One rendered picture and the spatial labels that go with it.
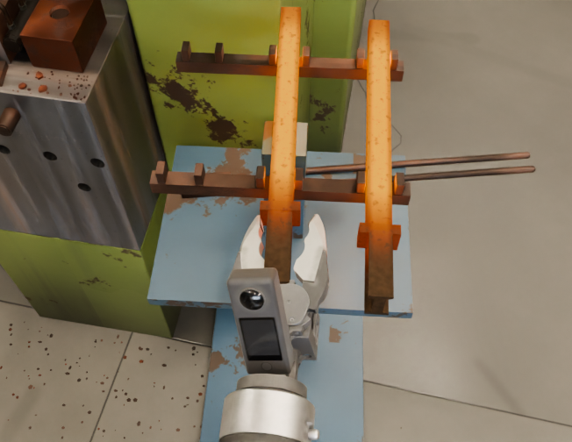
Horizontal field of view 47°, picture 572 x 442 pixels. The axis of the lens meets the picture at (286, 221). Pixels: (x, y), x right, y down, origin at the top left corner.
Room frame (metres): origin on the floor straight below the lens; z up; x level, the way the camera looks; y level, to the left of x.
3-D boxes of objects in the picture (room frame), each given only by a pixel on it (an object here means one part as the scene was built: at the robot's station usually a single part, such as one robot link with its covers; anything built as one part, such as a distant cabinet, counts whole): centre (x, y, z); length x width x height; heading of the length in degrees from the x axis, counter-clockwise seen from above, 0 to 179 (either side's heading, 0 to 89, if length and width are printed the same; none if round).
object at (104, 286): (1.00, 0.44, 0.23); 0.56 x 0.38 x 0.47; 170
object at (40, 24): (0.82, 0.35, 0.95); 0.12 x 0.09 x 0.07; 170
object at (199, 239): (0.58, 0.00, 0.75); 0.40 x 0.30 x 0.02; 87
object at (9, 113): (0.69, 0.44, 0.87); 0.04 x 0.03 x 0.03; 170
